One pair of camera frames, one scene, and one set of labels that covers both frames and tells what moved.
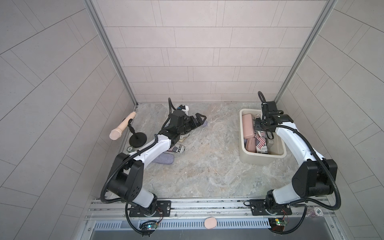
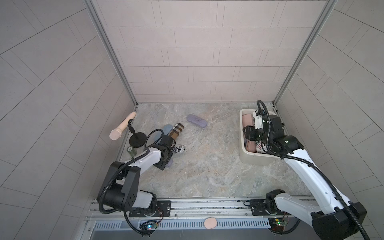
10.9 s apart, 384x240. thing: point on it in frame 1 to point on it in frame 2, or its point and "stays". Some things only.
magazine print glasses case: [180, 149] stays
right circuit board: [277, 224] stays
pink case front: [248, 127] stays
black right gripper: [257, 124] to [249, 134]
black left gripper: [196, 122] to [162, 165]
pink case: [251, 144] stays
